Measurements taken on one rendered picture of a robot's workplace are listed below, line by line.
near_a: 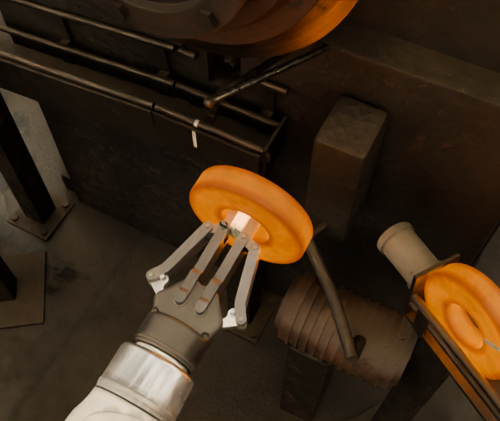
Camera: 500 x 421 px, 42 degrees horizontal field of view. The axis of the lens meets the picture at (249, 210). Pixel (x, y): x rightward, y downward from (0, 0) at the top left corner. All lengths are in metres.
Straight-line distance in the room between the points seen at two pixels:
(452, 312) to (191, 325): 0.38
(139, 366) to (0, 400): 1.01
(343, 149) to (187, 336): 0.36
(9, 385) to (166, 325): 1.01
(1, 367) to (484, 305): 1.18
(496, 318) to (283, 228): 0.28
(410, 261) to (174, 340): 0.40
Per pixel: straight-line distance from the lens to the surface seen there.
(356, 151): 0.90
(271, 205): 0.72
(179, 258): 0.74
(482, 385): 0.91
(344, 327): 1.02
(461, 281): 0.85
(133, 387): 0.67
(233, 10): 0.69
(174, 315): 0.72
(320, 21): 0.76
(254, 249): 0.74
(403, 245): 0.95
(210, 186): 0.75
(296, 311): 1.07
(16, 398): 1.66
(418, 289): 0.94
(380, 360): 1.07
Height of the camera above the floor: 1.51
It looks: 58 degrees down
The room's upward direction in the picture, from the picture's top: straight up
